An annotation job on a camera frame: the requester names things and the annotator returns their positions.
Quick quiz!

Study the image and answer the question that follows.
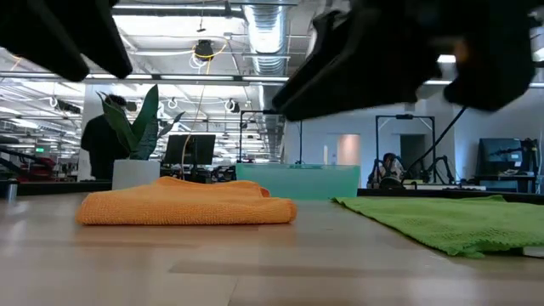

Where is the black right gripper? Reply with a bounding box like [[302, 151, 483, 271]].
[[352, 0, 536, 112]]

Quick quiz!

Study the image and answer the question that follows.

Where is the green microfiber towel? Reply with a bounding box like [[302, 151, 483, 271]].
[[331, 194, 544, 259]]

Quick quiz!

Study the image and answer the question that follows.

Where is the orange microfiber towel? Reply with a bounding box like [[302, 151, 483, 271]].
[[75, 176, 298, 226]]

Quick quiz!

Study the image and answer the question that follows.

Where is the teal plastic basket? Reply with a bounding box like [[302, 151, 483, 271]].
[[235, 163, 361, 201]]

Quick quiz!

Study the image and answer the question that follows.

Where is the grey metal cylinder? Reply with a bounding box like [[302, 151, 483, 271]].
[[4, 178, 20, 201]]

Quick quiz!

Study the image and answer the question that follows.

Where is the person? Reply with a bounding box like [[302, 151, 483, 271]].
[[80, 93, 128, 180], [372, 152, 405, 189]]

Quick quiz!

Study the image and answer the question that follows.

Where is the black ceiling device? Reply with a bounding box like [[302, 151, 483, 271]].
[[194, 38, 216, 61]]

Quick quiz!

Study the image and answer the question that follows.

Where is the green snake plant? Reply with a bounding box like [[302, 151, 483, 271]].
[[96, 83, 187, 162]]

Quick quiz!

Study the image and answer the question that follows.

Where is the black computer monitor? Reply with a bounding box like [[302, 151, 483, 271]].
[[478, 137, 526, 175], [163, 133, 217, 167]]

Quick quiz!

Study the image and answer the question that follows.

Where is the white plant pot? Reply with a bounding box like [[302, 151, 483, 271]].
[[111, 159, 162, 191]]

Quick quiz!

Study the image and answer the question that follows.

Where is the dark desk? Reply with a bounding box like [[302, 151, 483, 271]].
[[472, 169, 540, 192]]

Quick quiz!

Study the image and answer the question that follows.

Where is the black station frame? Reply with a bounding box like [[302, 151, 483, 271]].
[[239, 109, 304, 165], [375, 114, 437, 188]]

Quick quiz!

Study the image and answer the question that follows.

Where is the black cable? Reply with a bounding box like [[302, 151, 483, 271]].
[[403, 105, 468, 179]]

